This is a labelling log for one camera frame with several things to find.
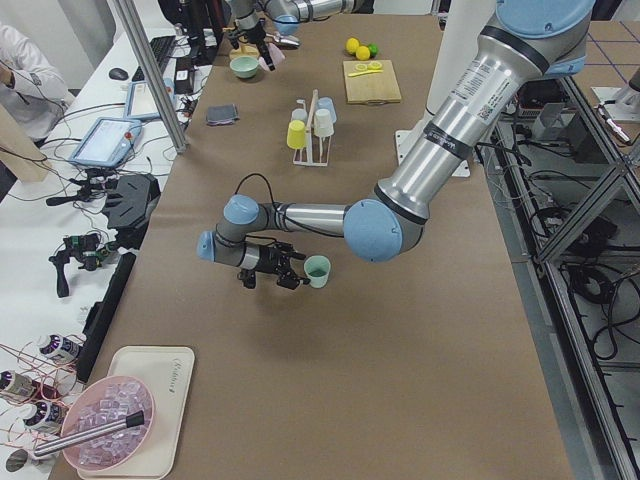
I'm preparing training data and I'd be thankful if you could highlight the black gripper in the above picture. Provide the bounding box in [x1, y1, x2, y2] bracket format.
[228, 24, 275, 71]
[237, 242, 310, 290]

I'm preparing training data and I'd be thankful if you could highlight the green plastic cup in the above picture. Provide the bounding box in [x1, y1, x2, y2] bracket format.
[303, 255, 331, 289]

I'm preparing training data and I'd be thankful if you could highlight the pink plastic cup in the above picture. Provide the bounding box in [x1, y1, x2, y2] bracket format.
[267, 43, 286, 66]

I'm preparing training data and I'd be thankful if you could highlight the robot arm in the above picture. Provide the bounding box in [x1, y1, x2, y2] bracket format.
[227, 0, 374, 71]
[196, 1, 594, 289]

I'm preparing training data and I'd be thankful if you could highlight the grey plastic cup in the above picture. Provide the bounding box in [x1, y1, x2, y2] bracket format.
[291, 108, 308, 122]

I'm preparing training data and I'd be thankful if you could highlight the blue plastic cup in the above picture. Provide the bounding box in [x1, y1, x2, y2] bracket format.
[317, 97, 337, 124]

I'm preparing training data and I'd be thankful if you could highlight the yellow plastic cup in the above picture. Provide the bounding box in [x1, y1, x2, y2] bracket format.
[286, 119, 306, 150]

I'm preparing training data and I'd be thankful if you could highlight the white plastic cup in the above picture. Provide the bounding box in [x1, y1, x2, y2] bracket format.
[313, 108, 334, 138]

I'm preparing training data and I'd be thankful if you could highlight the light green bowl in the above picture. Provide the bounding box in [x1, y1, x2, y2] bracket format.
[229, 56, 260, 80]

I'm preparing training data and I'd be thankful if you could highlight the metal scoop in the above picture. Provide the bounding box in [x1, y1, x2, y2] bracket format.
[266, 32, 301, 49]

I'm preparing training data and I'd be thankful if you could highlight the grey folded cloth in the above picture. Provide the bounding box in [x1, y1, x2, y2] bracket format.
[206, 104, 239, 126]

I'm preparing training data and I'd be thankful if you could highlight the whole yellow lemon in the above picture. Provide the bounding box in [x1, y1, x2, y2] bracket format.
[345, 37, 360, 55]

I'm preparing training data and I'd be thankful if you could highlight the yellow plastic knife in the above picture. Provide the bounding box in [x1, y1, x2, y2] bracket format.
[347, 70, 384, 78]

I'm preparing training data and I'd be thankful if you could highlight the green lime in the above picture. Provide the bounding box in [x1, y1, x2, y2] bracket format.
[368, 43, 379, 58]

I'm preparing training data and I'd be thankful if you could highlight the bamboo cutting board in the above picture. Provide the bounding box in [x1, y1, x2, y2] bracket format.
[343, 60, 402, 104]

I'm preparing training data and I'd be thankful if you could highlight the cream plastic tray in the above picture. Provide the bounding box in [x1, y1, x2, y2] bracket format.
[63, 346, 195, 479]

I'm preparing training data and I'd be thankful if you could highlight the blue teach pendant tablet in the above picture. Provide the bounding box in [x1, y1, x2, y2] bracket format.
[68, 117, 142, 168]

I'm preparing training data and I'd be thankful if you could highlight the pink bowl of ice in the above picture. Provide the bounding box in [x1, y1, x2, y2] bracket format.
[61, 375, 154, 472]

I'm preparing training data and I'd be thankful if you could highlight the white wire cup holder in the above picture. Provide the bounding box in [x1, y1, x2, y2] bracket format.
[291, 89, 334, 167]

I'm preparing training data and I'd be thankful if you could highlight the aluminium frame post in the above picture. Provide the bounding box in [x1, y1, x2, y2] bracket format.
[113, 0, 187, 154]

